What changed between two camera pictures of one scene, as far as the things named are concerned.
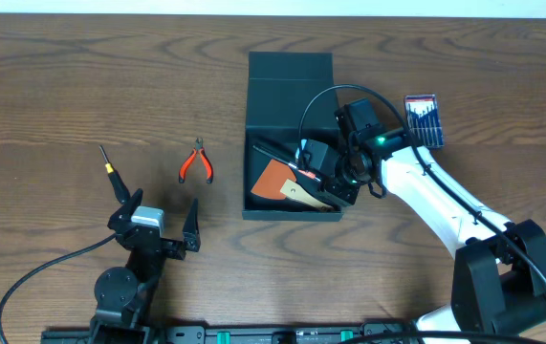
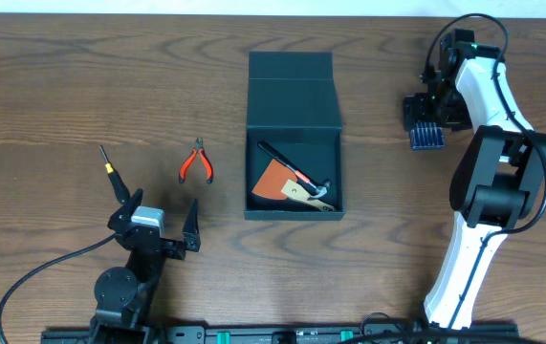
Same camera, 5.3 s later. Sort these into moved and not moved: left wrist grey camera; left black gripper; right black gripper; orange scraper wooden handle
Moved: right black gripper
Not moved: left black gripper; left wrist grey camera; orange scraper wooden handle
